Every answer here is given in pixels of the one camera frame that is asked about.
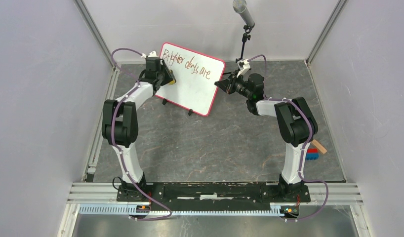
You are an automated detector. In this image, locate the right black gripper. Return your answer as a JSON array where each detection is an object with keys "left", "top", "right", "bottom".
[{"left": 214, "top": 71, "right": 252, "bottom": 100}]

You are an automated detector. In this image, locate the pink framed whiteboard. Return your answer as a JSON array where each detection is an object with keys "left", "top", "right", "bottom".
[{"left": 156, "top": 42, "right": 226, "bottom": 117}]

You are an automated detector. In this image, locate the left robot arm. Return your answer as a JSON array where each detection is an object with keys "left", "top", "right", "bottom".
[{"left": 102, "top": 56, "right": 176, "bottom": 201}]

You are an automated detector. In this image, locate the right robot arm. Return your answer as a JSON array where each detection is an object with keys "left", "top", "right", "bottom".
[{"left": 214, "top": 72, "right": 318, "bottom": 201}]

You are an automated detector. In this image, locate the black whiteboard easel stand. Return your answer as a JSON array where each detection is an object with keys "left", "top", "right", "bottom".
[{"left": 162, "top": 99, "right": 194, "bottom": 116}]

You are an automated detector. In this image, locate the black microphone tripod stand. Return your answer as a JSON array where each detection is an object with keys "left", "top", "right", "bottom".
[{"left": 235, "top": 25, "right": 254, "bottom": 71}]

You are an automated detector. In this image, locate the grey microphone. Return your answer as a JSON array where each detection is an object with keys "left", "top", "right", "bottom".
[{"left": 232, "top": 0, "right": 255, "bottom": 28}]

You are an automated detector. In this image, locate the red toy brick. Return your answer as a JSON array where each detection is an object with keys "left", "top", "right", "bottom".
[{"left": 307, "top": 149, "right": 319, "bottom": 155}]

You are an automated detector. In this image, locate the blue toy brick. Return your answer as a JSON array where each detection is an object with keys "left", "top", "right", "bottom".
[{"left": 305, "top": 153, "right": 320, "bottom": 160}]

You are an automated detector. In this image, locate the wooden block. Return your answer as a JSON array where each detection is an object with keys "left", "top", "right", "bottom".
[{"left": 311, "top": 139, "right": 327, "bottom": 155}]

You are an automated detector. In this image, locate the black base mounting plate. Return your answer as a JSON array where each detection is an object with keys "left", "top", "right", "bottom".
[{"left": 114, "top": 182, "right": 311, "bottom": 211}]

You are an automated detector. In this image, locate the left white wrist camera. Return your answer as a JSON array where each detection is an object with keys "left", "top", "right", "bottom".
[{"left": 141, "top": 51, "right": 158, "bottom": 59}]

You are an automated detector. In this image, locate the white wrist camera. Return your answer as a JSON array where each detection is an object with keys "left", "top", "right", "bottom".
[
  {"left": 237, "top": 59, "right": 251, "bottom": 77},
  {"left": 141, "top": 51, "right": 158, "bottom": 59}
]

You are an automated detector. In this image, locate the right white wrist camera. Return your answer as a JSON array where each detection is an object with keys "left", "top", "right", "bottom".
[{"left": 237, "top": 59, "right": 251, "bottom": 77}]

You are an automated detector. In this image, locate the slotted cable duct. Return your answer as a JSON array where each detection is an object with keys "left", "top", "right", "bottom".
[{"left": 78, "top": 204, "right": 300, "bottom": 218}]

